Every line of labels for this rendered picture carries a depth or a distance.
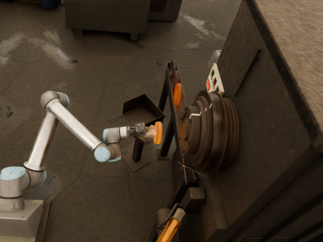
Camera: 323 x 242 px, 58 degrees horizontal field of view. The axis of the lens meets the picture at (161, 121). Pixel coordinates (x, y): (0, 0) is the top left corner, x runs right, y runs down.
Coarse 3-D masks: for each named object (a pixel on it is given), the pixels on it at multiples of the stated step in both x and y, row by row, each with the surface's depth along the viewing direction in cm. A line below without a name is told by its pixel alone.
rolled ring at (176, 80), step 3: (174, 72) 254; (177, 72) 254; (174, 75) 254; (177, 75) 252; (174, 78) 253; (177, 78) 251; (171, 81) 267; (174, 81) 252; (177, 81) 251; (174, 84) 252; (174, 87) 253
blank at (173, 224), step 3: (174, 219) 170; (171, 222) 166; (174, 222) 166; (177, 222) 168; (171, 225) 164; (174, 225) 164; (168, 228) 163; (171, 228) 163; (174, 228) 167; (168, 231) 162; (171, 231) 162; (165, 234) 162; (168, 234) 161; (162, 237) 162; (165, 237) 162; (168, 237) 161; (162, 240) 163; (165, 240) 162
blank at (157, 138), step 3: (156, 123) 197; (159, 123) 194; (156, 126) 196; (159, 126) 192; (156, 129) 195; (159, 129) 191; (159, 132) 191; (156, 135) 194; (159, 135) 191; (156, 138) 193; (159, 138) 192; (156, 141) 193; (159, 141) 193
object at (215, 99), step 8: (208, 96) 156; (216, 96) 158; (216, 104) 151; (216, 112) 148; (216, 120) 147; (224, 120) 147; (216, 128) 146; (224, 128) 147; (216, 136) 146; (224, 136) 146; (216, 144) 146; (208, 152) 150; (216, 152) 148; (208, 160) 150; (216, 160) 151; (200, 168) 161; (208, 168) 157
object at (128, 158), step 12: (144, 96) 236; (132, 108) 238; (144, 108) 242; (156, 108) 229; (132, 120) 231; (144, 120) 232; (156, 120) 221; (132, 156) 274; (144, 156) 281; (132, 168) 270
